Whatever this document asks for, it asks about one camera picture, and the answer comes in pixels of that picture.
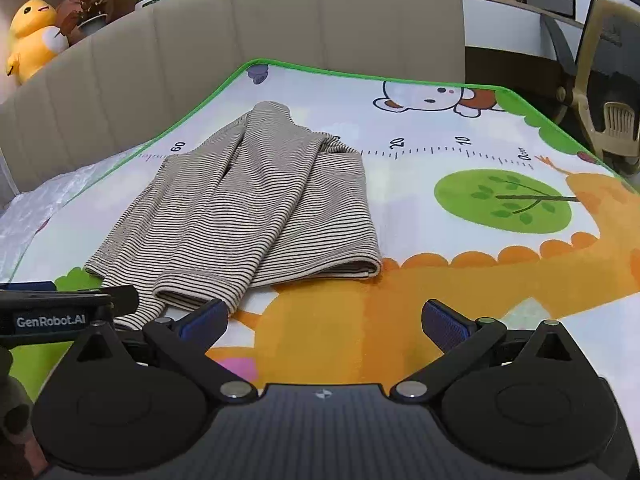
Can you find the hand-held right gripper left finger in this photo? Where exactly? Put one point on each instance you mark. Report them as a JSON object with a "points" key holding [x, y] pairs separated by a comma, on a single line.
{"points": [[206, 318]]}

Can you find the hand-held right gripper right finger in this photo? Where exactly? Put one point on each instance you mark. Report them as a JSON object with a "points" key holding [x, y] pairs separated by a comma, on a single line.
{"points": [[445, 319]]}

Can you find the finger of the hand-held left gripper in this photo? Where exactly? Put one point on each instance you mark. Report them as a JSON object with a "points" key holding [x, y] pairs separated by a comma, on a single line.
{"points": [[27, 286], [122, 302]]}

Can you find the brown striped shirt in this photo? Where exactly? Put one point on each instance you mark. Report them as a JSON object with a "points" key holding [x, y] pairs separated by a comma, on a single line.
{"points": [[250, 210]]}

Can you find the person's left hand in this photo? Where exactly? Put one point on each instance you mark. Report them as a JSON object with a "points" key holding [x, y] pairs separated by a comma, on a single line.
{"points": [[12, 415]]}

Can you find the white bed sheet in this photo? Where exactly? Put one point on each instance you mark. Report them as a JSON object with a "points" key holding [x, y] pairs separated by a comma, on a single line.
{"points": [[45, 205]]}

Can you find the printed cartoon play mat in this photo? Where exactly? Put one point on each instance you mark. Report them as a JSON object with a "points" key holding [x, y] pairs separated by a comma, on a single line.
{"points": [[450, 220]]}

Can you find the yellow plush duck toy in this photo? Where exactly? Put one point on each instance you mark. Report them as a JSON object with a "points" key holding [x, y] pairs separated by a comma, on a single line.
{"points": [[32, 40]]}

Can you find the beige padded headboard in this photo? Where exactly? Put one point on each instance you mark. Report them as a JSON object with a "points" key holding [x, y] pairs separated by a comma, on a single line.
{"points": [[250, 45]]}

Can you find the red-leaf potted plant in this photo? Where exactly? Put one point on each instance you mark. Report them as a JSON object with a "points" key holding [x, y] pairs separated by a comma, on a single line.
{"points": [[87, 2]]}

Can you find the white desk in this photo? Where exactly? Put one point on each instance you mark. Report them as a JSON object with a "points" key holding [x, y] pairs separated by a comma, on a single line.
{"points": [[505, 20]]}

